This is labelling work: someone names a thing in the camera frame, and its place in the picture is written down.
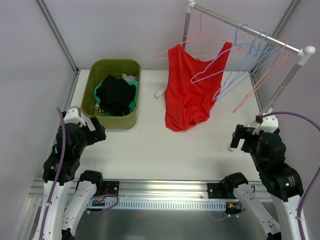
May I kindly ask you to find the olive green plastic basket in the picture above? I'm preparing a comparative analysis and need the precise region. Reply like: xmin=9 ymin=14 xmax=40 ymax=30
xmin=81 ymin=58 xmax=141 ymax=130

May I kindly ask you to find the grey tank top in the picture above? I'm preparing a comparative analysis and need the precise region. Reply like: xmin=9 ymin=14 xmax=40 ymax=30
xmin=121 ymin=73 xmax=139 ymax=82

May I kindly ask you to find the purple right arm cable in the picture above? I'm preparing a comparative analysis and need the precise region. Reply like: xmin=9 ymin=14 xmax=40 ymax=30
xmin=259 ymin=111 xmax=320 ymax=240

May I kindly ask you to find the black tank top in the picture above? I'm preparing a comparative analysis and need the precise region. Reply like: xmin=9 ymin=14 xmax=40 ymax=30
xmin=96 ymin=74 xmax=137 ymax=117

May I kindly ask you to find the green tank top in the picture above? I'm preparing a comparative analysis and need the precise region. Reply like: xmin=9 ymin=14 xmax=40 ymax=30
xmin=93 ymin=79 xmax=140 ymax=117

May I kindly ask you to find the silver white clothes rack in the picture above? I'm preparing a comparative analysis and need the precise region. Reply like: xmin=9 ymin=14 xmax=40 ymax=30
xmin=180 ymin=0 xmax=316 ymax=127

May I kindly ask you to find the red tank top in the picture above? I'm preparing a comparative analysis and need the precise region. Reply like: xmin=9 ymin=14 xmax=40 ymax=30
xmin=164 ymin=42 xmax=232 ymax=132

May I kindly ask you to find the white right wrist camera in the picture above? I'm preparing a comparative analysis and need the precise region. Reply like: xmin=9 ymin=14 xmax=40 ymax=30
xmin=252 ymin=114 xmax=279 ymax=135

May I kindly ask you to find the white tank top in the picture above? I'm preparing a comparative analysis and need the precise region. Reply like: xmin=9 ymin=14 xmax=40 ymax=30
xmin=95 ymin=103 xmax=103 ymax=112

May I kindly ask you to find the white slotted cable duct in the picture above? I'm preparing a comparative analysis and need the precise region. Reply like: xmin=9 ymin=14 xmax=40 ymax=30
xmin=85 ymin=198 xmax=227 ymax=212

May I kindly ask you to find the pink wire hanger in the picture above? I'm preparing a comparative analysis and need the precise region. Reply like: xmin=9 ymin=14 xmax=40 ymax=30
xmin=232 ymin=42 xmax=290 ymax=114

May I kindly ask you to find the pink hanger with red top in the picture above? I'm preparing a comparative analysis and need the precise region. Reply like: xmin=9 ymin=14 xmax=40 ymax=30
xmin=156 ymin=7 xmax=242 ymax=61

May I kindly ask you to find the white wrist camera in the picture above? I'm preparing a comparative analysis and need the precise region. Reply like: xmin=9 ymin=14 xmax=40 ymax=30
xmin=252 ymin=114 xmax=279 ymax=135
xmin=61 ymin=106 xmax=86 ymax=128

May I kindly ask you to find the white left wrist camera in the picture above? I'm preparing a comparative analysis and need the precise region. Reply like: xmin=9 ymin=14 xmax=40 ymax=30
xmin=61 ymin=106 xmax=86 ymax=128

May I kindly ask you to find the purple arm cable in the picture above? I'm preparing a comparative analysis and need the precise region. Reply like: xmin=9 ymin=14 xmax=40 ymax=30
xmin=38 ymin=107 xmax=67 ymax=240
xmin=259 ymin=111 xmax=320 ymax=240

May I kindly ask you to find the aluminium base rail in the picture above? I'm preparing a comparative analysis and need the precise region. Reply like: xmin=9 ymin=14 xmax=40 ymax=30
xmin=29 ymin=177 xmax=273 ymax=201

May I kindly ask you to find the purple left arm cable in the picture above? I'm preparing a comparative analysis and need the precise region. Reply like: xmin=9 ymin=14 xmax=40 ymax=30
xmin=38 ymin=107 xmax=67 ymax=240

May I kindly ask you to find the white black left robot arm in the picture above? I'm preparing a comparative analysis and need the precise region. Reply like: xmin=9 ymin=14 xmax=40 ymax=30
xmin=33 ymin=116 xmax=107 ymax=240

